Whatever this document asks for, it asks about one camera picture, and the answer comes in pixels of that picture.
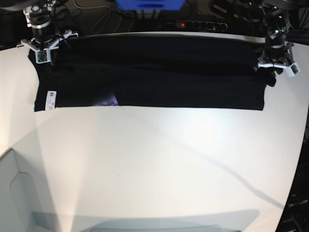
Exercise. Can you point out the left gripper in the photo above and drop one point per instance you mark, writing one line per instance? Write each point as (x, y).
(274, 56)

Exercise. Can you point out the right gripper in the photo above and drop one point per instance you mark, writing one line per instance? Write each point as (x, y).
(47, 36)

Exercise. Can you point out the black T-shirt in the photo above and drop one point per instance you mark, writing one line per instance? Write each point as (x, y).
(151, 71)

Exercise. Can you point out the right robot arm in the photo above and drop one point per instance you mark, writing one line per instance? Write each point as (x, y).
(42, 18)

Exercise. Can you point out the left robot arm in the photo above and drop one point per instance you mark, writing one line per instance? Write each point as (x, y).
(277, 23)

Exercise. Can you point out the black power strip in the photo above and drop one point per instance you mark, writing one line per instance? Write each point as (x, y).
(201, 26)

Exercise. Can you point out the blue plastic box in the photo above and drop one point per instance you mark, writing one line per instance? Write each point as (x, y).
(173, 5)

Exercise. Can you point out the white bin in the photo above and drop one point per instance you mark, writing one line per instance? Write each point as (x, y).
(20, 208)

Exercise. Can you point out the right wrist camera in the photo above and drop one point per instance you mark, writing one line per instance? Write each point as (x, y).
(42, 56)

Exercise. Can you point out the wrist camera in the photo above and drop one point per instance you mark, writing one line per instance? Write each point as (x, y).
(292, 70)
(42, 56)

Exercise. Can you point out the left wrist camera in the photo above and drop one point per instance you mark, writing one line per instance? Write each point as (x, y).
(292, 70)

